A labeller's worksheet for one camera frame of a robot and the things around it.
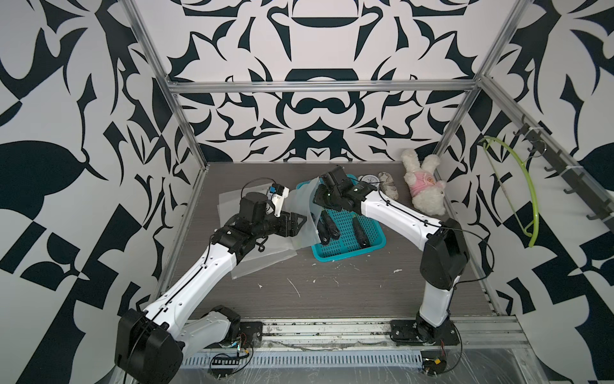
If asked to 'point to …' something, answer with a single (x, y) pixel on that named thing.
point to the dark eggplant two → (324, 230)
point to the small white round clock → (371, 179)
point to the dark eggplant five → (360, 234)
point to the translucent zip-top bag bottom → (276, 249)
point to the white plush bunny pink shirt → (427, 192)
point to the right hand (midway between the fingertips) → (315, 193)
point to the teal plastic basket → (348, 242)
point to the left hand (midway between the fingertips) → (295, 212)
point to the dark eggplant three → (330, 224)
